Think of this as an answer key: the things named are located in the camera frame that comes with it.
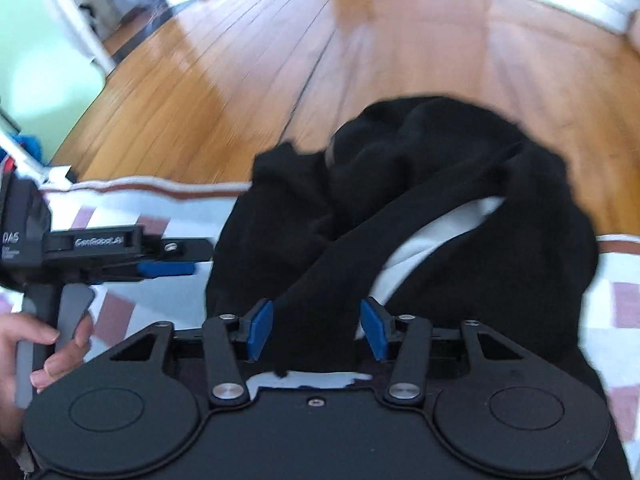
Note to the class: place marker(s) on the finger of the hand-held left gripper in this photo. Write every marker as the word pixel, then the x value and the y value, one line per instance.
pixel 170 269

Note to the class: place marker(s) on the white pole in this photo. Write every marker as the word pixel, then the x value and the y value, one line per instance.
pixel 20 152

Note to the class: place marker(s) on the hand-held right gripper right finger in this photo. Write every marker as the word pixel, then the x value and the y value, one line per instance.
pixel 374 327

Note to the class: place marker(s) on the white brown checked blanket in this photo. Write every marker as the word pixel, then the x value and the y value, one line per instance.
pixel 175 210

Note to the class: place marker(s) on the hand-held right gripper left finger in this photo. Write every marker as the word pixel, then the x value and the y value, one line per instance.
pixel 262 330

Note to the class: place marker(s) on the black garment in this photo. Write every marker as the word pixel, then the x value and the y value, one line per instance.
pixel 440 160

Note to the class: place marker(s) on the person's left hand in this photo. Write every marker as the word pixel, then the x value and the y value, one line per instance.
pixel 65 362

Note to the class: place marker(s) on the light green panel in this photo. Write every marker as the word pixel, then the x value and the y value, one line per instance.
pixel 35 70

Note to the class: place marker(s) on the blue cloth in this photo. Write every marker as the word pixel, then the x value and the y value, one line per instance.
pixel 30 146

